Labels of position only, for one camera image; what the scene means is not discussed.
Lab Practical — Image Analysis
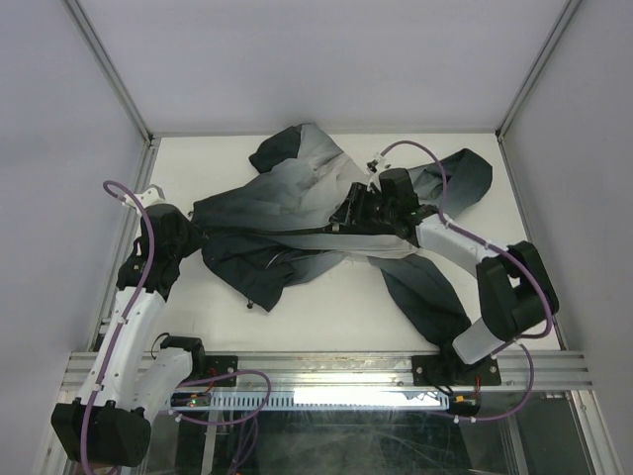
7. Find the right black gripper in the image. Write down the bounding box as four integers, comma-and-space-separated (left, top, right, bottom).
328, 182, 396, 232

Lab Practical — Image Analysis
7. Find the dark grey zip jacket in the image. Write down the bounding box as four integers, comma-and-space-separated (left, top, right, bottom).
192, 124, 471, 347

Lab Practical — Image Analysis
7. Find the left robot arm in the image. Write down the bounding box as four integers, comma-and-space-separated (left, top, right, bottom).
50, 203, 208, 467

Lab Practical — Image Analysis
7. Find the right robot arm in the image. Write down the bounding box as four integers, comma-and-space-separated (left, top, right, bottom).
329, 168, 559, 383

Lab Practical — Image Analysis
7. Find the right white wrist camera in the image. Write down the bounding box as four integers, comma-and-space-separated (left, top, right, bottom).
366, 153, 391, 174

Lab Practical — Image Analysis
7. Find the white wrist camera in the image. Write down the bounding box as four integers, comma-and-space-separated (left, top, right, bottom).
366, 153, 391, 174
135, 184, 165, 208

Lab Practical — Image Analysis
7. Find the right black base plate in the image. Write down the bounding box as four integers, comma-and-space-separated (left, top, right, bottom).
410, 354, 501, 387

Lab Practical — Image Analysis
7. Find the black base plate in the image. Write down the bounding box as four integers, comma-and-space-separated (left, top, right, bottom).
410, 354, 501, 387
202, 354, 238, 389

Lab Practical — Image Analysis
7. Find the aluminium mounting rail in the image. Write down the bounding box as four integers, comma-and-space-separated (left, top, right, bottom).
58, 349, 594, 392

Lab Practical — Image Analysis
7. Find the slotted grey cable duct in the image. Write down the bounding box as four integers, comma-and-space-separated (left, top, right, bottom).
171, 388, 449, 411

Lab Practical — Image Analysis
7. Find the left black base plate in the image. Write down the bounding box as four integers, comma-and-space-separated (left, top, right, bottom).
202, 354, 238, 389

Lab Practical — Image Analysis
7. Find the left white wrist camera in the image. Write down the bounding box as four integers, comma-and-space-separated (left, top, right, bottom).
135, 184, 165, 208

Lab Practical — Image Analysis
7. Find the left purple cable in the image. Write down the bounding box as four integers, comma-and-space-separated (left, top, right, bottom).
78, 180, 272, 475

